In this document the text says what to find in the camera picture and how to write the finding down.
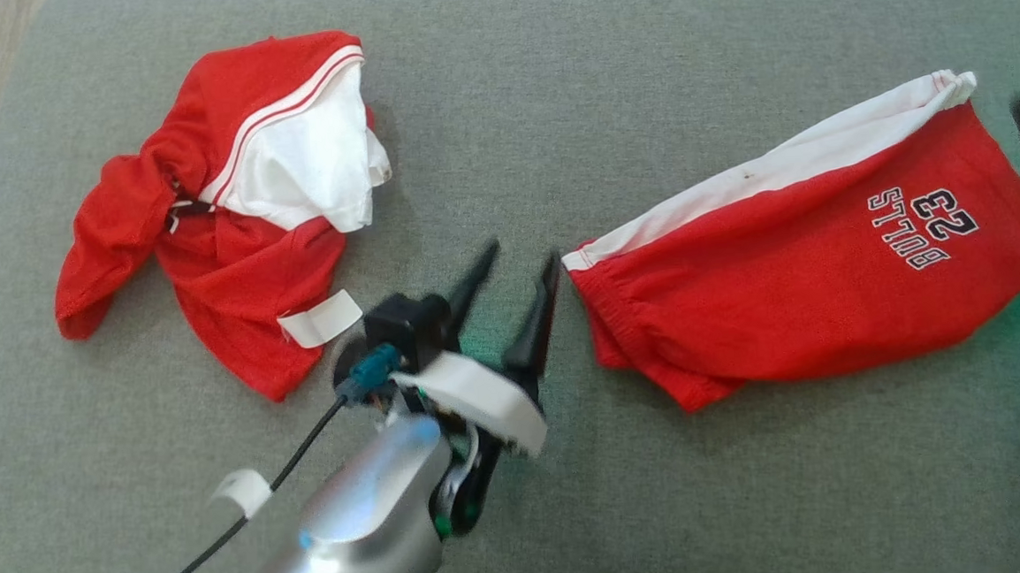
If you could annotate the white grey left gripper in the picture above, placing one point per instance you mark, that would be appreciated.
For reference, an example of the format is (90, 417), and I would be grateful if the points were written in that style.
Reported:
(481, 399)

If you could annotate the red white basketball jersey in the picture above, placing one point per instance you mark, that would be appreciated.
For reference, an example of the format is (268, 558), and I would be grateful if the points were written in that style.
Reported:
(235, 277)

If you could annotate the red white basketball shorts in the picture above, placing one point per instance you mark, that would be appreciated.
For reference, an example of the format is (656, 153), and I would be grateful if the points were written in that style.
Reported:
(785, 287)

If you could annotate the large grey sofa seat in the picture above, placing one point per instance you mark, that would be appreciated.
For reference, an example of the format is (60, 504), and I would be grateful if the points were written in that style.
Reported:
(577, 513)

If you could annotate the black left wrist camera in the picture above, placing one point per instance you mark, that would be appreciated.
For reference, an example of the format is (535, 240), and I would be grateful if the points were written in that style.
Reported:
(406, 328)

